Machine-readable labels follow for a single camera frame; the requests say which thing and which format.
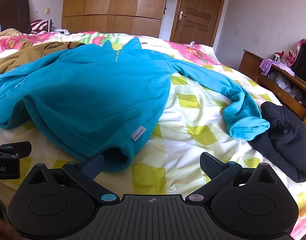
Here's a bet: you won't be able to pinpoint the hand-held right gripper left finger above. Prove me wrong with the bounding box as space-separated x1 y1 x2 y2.
26 154 120 203

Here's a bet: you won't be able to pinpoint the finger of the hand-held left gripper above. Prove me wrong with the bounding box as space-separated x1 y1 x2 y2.
0 141 32 159

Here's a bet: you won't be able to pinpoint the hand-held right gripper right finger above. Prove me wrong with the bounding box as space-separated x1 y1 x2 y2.
185 152 277 202

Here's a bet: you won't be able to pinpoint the teal fleece jacket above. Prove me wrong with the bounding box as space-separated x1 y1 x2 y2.
0 38 270 173

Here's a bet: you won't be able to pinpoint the person's right forearm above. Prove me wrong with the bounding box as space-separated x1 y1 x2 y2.
0 215 22 240

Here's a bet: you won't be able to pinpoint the printed checkered blanket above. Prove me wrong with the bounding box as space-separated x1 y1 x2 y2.
0 31 306 230

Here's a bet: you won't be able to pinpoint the black garment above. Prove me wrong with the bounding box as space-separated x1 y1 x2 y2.
248 102 306 183

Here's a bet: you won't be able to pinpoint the olive brown garment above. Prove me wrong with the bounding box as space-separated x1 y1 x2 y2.
0 41 86 76

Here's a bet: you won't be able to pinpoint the wooden side cabinet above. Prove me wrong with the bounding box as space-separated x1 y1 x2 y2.
239 50 306 128

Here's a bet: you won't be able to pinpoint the white plastic bags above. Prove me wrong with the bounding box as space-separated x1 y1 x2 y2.
268 71 306 105

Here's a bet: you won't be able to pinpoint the purple dotted cloth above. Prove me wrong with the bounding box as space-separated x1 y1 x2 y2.
259 59 294 77

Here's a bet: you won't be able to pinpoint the beige pillow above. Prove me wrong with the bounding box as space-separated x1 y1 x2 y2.
0 29 29 40

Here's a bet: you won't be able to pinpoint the red white striped cloth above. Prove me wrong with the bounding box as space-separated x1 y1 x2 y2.
31 19 54 33

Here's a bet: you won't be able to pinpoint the dark wooden headboard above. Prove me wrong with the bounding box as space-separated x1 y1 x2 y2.
0 0 31 34

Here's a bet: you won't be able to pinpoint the black television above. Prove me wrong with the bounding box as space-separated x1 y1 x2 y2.
291 44 306 83

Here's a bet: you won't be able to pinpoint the pink cloth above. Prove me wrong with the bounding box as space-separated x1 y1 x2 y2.
283 38 306 67

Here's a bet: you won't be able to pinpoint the wooden door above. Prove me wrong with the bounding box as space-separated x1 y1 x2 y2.
170 0 228 47

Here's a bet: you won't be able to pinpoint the wooden wardrobe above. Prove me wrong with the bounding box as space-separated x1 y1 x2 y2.
61 0 168 38

